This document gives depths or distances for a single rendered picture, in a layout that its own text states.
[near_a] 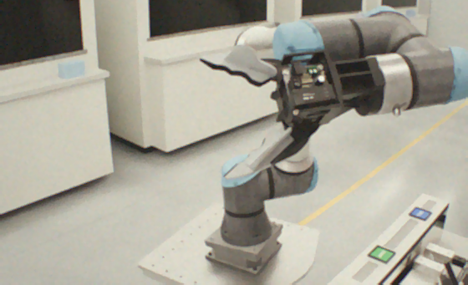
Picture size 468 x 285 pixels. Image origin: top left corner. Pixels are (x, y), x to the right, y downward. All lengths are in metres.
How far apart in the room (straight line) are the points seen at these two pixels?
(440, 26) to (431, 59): 8.77
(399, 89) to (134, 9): 3.41
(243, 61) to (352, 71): 0.13
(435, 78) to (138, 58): 3.45
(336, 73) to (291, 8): 4.94
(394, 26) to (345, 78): 0.17
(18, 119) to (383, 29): 2.81
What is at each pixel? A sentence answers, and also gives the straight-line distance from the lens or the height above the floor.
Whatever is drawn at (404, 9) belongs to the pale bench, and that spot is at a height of 1.00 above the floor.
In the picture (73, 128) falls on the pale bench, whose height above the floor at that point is 0.54.
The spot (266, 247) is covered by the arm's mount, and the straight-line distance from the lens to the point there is 1.32.
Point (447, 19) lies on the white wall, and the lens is 9.32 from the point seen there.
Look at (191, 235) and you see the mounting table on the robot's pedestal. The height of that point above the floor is 0.82.
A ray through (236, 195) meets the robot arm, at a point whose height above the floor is 1.05.
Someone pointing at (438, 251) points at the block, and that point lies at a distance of 1.35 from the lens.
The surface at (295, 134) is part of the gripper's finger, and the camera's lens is 0.54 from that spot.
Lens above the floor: 1.64
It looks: 21 degrees down
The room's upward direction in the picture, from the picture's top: straight up
